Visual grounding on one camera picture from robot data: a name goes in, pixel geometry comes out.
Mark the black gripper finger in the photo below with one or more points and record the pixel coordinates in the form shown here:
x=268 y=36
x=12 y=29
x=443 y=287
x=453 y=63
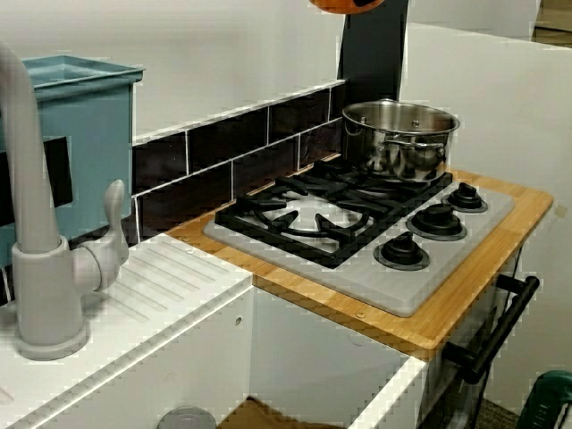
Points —
x=366 y=3

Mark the black stove knob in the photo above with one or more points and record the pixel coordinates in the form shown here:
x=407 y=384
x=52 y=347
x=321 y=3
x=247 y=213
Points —
x=465 y=197
x=402 y=252
x=435 y=221

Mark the orange plastic pot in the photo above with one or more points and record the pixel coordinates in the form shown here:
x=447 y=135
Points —
x=330 y=4

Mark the black burner grate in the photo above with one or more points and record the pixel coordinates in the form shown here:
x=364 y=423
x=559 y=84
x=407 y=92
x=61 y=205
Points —
x=339 y=179
x=344 y=232

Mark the stainless steel pot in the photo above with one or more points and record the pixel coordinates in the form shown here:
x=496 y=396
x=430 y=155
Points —
x=402 y=152

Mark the black rectangular panel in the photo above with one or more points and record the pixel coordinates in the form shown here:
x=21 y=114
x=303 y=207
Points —
x=60 y=170

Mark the dark tile backsplash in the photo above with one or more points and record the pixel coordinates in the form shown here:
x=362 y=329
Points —
x=214 y=147

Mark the white oven door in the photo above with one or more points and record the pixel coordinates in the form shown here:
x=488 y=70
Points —
x=451 y=402

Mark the teal plastic bin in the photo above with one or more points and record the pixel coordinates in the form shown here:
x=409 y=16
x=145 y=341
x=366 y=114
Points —
x=98 y=134

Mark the grey stove panel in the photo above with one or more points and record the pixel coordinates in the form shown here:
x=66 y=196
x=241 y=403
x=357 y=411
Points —
x=380 y=286

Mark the white sink unit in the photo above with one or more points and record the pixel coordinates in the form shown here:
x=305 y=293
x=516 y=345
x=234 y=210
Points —
x=179 y=322

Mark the green clamp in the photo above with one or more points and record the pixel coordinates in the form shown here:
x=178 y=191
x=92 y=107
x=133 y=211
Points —
x=547 y=402

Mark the black hood support panel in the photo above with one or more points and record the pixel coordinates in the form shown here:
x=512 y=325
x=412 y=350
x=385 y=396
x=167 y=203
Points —
x=375 y=58

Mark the wooden kitchen countertop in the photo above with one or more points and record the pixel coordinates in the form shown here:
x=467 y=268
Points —
x=447 y=313

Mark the grey round metal disc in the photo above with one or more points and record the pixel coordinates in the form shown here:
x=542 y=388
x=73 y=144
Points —
x=187 y=420

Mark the grey toy faucet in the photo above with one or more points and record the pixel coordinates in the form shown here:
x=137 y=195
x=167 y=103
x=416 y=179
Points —
x=40 y=277

